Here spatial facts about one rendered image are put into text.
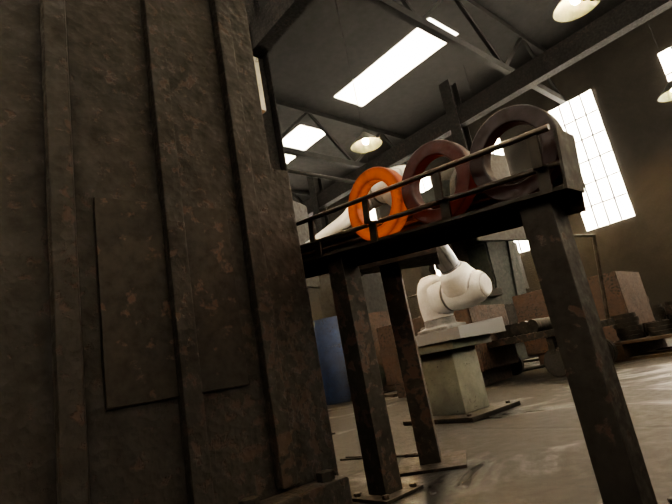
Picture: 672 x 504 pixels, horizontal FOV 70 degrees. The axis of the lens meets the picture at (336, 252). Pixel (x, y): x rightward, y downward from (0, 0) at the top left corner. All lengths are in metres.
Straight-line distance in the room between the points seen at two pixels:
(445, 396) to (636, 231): 11.26
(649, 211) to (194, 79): 12.51
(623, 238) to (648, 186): 1.30
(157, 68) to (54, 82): 0.24
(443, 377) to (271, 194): 1.40
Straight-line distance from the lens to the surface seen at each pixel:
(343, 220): 2.13
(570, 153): 0.95
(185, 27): 1.46
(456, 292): 2.29
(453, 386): 2.37
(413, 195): 1.10
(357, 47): 12.43
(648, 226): 13.31
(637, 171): 13.53
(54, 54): 1.22
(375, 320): 5.47
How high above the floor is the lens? 0.30
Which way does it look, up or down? 14 degrees up
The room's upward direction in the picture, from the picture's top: 11 degrees counter-clockwise
